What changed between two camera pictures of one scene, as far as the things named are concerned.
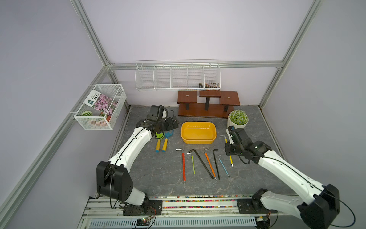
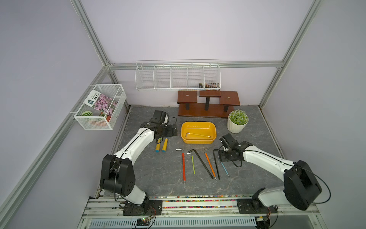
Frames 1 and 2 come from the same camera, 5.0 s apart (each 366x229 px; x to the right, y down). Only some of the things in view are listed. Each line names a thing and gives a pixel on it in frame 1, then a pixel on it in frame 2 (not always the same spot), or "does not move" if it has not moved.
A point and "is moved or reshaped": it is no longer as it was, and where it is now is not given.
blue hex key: x=224 y=167 does not move
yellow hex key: x=230 y=156 is moved or reshaped
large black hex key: x=202 y=162 does not move
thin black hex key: x=214 y=155 does not move
